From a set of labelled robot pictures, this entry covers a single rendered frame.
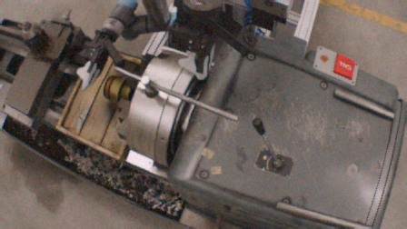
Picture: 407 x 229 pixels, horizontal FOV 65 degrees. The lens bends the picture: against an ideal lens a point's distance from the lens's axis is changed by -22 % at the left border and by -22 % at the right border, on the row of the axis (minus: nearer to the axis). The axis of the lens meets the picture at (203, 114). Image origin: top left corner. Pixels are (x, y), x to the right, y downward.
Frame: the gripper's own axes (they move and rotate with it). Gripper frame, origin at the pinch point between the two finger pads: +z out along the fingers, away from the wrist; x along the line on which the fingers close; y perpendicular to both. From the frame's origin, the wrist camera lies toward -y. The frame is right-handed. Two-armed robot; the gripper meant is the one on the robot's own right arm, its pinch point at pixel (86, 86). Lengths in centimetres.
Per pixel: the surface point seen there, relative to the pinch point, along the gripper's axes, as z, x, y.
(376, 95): -21, 17, -85
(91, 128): 8.5, -19.7, 1.0
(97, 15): -80, -106, 82
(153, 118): 4.9, 13.2, -30.1
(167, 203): 20, -52, -29
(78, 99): 0.5, -19.5, 11.6
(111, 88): -1.4, 3.2, -10.5
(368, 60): -115, -108, -109
